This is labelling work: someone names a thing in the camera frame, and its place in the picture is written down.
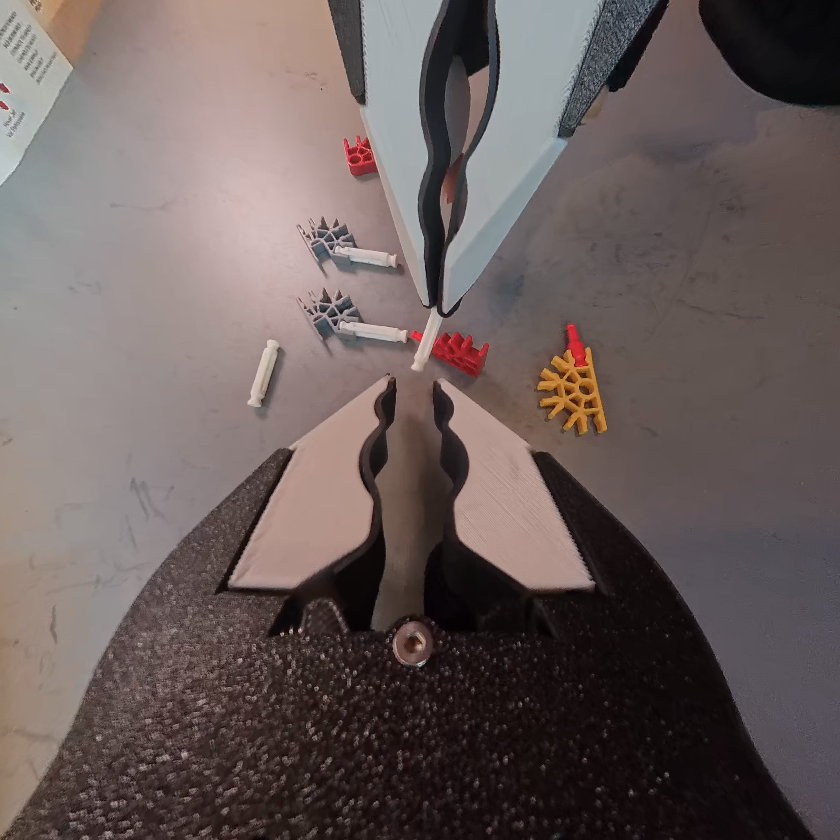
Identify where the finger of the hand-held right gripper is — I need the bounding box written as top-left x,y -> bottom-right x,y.
360,0 -> 450,309
436,0 -> 603,319

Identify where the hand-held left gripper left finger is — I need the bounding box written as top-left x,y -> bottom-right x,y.
230,375 -> 399,631

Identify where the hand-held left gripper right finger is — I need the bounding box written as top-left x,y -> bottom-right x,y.
432,378 -> 597,634

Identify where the yellow toy connector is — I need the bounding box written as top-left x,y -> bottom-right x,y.
536,346 -> 608,435

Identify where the red toy connector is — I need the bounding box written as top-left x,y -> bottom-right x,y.
430,331 -> 490,378
343,134 -> 380,178

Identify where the short white toy rod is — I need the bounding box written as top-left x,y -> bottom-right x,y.
410,311 -> 442,374
338,320 -> 409,344
333,244 -> 400,269
247,338 -> 282,409

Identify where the grey toy connector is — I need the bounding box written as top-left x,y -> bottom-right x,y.
295,217 -> 358,263
295,287 -> 363,339

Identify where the toy set cardboard box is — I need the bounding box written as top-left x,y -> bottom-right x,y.
0,0 -> 106,188

